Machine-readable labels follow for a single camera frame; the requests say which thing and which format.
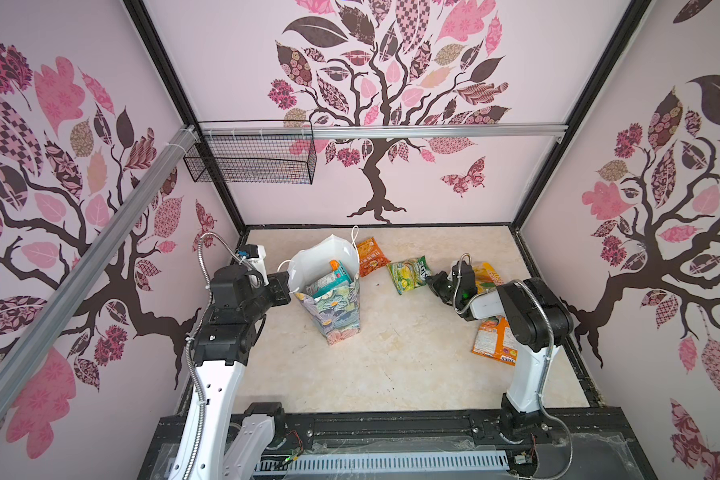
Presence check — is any aluminium rail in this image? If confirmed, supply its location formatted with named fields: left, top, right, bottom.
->
left=201, top=122, right=568, bottom=140
left=0, top=125, right=199, bottom=420

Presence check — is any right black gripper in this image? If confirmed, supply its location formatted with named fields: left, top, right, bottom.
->
left=426, top=271, right=462, bottom=305

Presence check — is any black wire basket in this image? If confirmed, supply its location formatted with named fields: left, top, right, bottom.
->
left=184, top=120, right=317, bottom=185

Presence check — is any orange snack bag right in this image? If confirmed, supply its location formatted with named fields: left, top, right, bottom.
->
left=472, top=316, right=520, bottom=366

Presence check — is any light green snack bag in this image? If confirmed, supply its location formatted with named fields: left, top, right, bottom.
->
left=387, top=256, right=431, bottom=295

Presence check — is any left aluminium rail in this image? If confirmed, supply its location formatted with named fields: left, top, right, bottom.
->
left=0, top=125, right=199, bottom=420

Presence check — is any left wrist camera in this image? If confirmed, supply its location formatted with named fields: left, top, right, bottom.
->
left=237, top=244, right=268, bottom=285

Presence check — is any patterned paper bag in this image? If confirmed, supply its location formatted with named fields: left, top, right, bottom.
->
left=278, top=226, right=360, bottom=345

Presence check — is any right metal cable conduit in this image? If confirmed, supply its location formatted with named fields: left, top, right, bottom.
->
left=449, top=253, right=576, bottom=480

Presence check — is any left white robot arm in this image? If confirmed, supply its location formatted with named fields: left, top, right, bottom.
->
left=169, top=264, right=290, bottom=479

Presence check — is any yellow corn snack bag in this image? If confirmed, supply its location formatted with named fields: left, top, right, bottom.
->
left=473, top=262, right=504, bottom=293

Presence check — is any teal snack bag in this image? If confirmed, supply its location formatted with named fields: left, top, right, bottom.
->
left=304, top=265, right=352, bottom=298

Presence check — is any white slotted cable duct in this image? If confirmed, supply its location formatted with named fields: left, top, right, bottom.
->
left=248, top=451, right=509, bottom=479

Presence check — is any black base frame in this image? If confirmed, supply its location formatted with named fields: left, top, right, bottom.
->
left=137, top=407, right=658, bottom=480

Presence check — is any rear aluminium rail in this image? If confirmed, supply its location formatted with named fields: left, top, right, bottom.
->
left=201, top=122, right=568, bottom=140

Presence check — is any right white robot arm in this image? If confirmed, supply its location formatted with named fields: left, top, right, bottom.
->
left=426, top=255, right=573, bottom=443

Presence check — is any orange chip snack bag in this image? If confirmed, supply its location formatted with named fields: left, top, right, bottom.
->
left=357, top=237, right=390, bottom=277

